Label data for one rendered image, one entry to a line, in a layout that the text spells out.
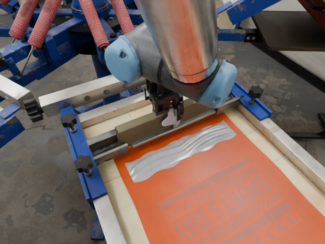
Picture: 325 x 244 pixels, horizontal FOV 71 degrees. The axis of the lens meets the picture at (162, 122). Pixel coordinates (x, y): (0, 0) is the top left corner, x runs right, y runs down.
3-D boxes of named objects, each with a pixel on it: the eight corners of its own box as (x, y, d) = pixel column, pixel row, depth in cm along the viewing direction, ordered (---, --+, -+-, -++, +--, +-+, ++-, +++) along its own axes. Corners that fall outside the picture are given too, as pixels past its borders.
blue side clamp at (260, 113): (265, 126, 77) (273, 112, 72) (254, 131, 76) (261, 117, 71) (213, 77, 95) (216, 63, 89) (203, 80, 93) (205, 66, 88)
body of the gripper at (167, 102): (144, 100, 65) (141, 65, 55) (170, 91, 67) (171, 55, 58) (157, 118, 60) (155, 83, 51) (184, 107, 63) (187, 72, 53)
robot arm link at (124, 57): (149, 62, 33) (187, 31, 39) (95, 39, 37) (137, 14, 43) (151, 100, 39) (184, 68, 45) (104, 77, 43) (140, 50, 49)
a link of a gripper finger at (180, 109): (170, 115, 67) (169, 90, 61) (176, 113, 67) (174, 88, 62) (179, 124, 64) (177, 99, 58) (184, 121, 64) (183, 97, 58)
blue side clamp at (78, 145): (111, 201, 60) (106, 190, 55) (93, 210, 59) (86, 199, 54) (81, 125, 78) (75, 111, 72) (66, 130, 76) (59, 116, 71)
